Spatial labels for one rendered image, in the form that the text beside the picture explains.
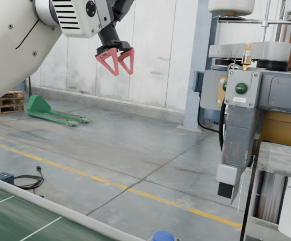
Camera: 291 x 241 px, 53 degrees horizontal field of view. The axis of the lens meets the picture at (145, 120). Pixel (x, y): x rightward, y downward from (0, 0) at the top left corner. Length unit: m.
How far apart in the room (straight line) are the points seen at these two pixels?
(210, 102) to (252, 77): 0.50
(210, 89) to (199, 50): 4.60
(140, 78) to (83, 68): 1.72
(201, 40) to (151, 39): 1.40
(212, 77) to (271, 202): 0.60
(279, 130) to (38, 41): 0.82
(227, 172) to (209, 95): 0.47
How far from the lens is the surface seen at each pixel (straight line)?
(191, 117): 5.92
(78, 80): 7.97
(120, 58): 0.98
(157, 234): 0.88
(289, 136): 1.12
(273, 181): 1.38
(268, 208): 1.43
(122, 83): 7.13
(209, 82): 1.24
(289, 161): 1.00
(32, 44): 0.80
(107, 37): 0.92
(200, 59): 5.81
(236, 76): 0.77
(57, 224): 1.81
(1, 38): 0.76
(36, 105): 6.28
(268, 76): 0.81
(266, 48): 0.93
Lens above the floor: 1.34
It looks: 12 degrees down
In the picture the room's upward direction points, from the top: 5 degrees clockwise
